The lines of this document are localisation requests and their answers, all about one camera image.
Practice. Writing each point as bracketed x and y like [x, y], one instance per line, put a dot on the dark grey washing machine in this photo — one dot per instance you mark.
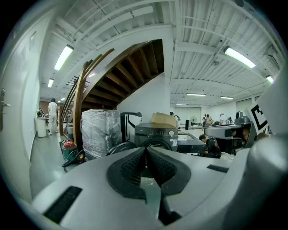
[155, 134]

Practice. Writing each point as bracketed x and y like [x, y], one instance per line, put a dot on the brown wooden staircase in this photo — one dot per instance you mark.
[126, 74]

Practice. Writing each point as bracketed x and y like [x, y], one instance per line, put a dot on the white pedestal cabinet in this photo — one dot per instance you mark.
[41, 126]

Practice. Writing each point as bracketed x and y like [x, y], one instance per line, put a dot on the flattened cardboard box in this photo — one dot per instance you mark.
[163, 119]

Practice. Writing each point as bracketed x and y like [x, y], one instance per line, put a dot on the standing fan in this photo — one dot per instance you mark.
[193, 120]

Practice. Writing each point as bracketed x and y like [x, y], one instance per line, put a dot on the ceiling tube light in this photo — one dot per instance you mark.
[195, 94]
[239, 57]
[63, 57]
[50, 82]
[270, 79]
[226, 97]

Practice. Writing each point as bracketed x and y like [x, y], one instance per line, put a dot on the black upright box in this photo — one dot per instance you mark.
[188, 124]

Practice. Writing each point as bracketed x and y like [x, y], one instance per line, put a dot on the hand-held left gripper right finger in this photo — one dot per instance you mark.
[202, 186]

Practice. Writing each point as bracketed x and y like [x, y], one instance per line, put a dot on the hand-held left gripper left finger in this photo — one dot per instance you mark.
[94, 179]

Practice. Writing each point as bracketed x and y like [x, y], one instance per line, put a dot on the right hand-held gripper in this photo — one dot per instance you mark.
[258, 116]

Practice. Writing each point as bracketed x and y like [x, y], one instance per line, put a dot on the red and green bucket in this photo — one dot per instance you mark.
[68, 148]

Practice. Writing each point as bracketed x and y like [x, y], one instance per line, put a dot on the plastic-wrapped appliance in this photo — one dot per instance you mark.
[100, 132]

